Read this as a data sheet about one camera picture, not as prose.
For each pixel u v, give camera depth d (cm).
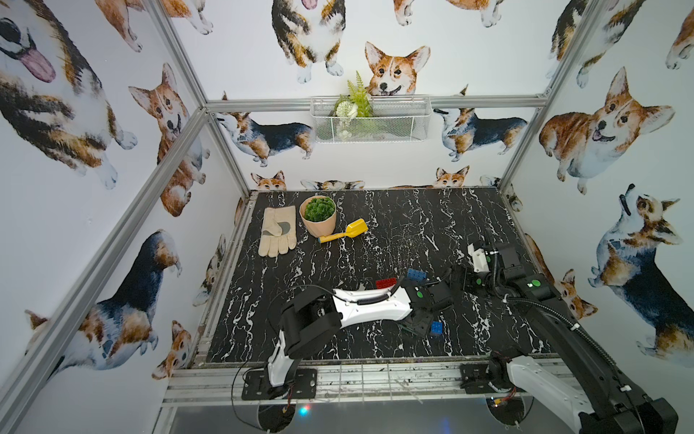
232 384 69
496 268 59
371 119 86
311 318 50
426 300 63
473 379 74
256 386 73
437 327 82
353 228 108
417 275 93
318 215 100
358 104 82
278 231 106
